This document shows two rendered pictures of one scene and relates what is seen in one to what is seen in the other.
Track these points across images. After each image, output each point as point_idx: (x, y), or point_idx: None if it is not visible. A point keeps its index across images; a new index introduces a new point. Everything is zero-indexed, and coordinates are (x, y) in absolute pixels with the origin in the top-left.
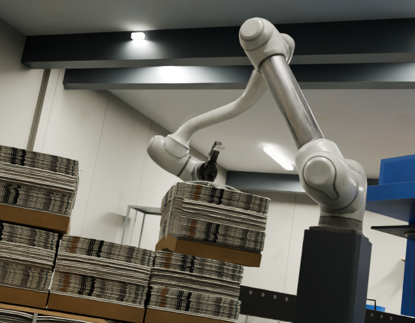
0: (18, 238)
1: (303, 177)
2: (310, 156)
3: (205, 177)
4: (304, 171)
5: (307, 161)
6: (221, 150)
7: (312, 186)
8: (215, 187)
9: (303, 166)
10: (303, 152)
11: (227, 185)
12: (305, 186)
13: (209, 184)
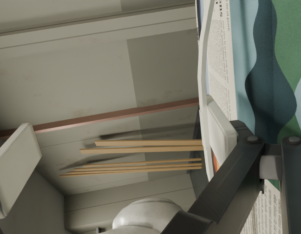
0: None
1: (160, 201)
2: (120, 212)
3: (187, 219)
4: (149, 199)
5: (131, 204)
6: (14, 197)
7: (175, 203)
8: (197, 36)
9: (139, 203)
10: (106, 232)
11: (207, 173)
12: (175, 206)
13: (218, 113)
